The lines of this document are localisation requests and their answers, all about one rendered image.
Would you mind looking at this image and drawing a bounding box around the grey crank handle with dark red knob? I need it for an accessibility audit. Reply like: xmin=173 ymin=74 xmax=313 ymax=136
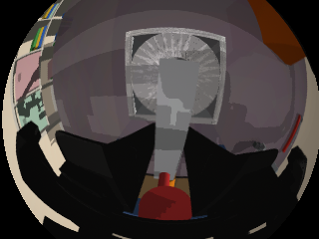
xmin=139 ymin=57 xmax=199 ymax=220

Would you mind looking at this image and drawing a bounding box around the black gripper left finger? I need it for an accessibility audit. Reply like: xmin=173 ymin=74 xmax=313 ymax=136
xmin=56 ymin=122 xmax=156 ymax=212

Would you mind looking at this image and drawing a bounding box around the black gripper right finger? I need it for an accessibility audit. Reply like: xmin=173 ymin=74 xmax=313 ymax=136
xmin=183 ymin=126 xmax=279 ymax=216

